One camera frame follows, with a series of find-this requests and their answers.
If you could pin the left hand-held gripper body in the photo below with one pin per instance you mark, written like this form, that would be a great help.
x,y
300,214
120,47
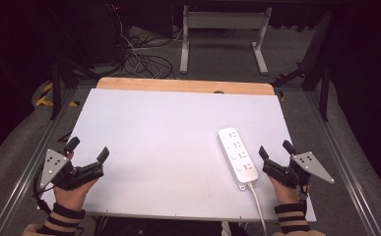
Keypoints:
x,y
79,173

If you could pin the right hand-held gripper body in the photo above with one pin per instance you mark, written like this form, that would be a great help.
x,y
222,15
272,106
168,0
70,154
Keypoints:
x,y
281,172

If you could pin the white power strip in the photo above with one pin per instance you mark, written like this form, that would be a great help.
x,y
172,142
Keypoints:
x,y
238,155

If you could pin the person's right hand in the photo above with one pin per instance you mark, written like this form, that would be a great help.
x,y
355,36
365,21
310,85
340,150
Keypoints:
x,y
285,195

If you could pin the yellow black hazard tape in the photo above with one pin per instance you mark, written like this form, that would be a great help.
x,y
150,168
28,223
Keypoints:
x,y
45,98

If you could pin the black metal stand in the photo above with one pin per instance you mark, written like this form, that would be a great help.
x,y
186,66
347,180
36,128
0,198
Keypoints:
x,y
57,88
322,85

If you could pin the aluminium floor rail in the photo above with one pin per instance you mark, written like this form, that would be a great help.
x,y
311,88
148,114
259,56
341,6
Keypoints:
x,y
27,173
340,164

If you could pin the white metal table frame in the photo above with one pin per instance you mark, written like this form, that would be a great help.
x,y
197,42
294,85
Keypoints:
x,y
224,20

